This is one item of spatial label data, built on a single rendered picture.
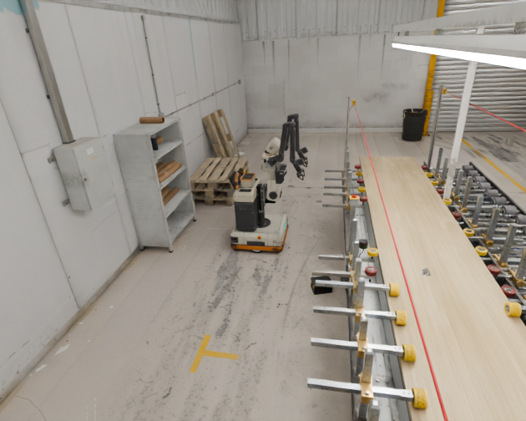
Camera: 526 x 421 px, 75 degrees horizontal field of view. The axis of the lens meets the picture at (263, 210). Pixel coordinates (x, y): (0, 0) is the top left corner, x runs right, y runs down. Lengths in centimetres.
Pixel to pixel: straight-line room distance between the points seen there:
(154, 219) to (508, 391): 373
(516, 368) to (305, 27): 882
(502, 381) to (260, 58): 905
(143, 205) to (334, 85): 678
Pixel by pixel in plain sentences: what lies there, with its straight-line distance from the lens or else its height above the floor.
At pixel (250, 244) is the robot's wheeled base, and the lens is 431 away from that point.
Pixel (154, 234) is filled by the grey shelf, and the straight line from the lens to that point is 461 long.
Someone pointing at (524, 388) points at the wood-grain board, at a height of 90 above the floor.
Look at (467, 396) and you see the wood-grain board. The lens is 201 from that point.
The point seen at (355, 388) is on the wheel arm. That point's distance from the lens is 181.
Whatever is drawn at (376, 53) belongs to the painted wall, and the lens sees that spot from 988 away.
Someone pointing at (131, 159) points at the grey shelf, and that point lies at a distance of 428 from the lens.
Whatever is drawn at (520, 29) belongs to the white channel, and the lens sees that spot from 136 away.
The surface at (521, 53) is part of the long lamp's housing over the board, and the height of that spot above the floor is 234.
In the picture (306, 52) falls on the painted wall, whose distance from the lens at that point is 985.
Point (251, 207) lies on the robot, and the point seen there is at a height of 63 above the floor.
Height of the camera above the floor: 240
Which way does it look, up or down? 26 degrees down
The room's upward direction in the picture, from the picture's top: 3 degrees counter-clockwise
